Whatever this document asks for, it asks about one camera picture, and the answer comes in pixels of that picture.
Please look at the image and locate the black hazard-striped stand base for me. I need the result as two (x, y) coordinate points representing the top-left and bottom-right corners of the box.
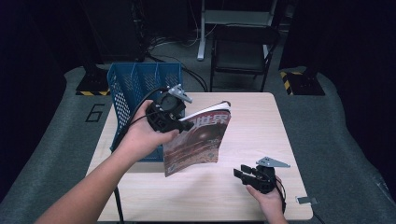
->
(75, 64), (112, 97)
(279, 68), (327, 97)

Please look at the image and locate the blue plastic file rack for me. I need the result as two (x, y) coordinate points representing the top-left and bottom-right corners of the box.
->
(106, 62), (185, 163)

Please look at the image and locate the black table leg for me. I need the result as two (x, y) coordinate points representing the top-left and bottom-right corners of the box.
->
(113, 186), (125, 224)

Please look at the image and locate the person's left hand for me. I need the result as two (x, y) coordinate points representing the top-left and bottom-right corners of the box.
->
(119, 99), (180, 161)

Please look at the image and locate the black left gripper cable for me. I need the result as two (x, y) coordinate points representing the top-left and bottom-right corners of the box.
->
(115, 87), (169, 147)

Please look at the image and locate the person's right hand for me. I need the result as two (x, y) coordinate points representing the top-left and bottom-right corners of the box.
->
(245, 181), (287, 223)

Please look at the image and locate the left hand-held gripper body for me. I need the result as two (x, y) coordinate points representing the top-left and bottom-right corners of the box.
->
(145, 84), (194, 134)

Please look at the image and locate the grey tag on table edge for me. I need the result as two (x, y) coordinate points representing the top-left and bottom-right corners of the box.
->
(295, 195), (319, 205)

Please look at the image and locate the red-brown cover magazine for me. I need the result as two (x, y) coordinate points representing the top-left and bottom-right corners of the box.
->
(162, 100), (233, 178)

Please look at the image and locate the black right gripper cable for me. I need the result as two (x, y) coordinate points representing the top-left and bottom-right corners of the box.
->
(275, 177), (325, 224)

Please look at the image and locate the black folding chair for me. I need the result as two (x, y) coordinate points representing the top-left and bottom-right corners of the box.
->
(209, 24), (281, 93)

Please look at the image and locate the black floor cable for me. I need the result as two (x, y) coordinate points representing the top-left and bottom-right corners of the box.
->
(145, 36), (209, 93)

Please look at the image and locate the white metal desk frame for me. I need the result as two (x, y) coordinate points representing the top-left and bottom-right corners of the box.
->
(196, 0), (278, 62)

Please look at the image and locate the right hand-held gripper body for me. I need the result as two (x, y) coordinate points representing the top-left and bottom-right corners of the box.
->
(247, 156), (291, 195)

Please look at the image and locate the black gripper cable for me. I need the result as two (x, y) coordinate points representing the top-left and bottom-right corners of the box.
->
(275, 177), (325, 224)
(115, 87), (169, 147)

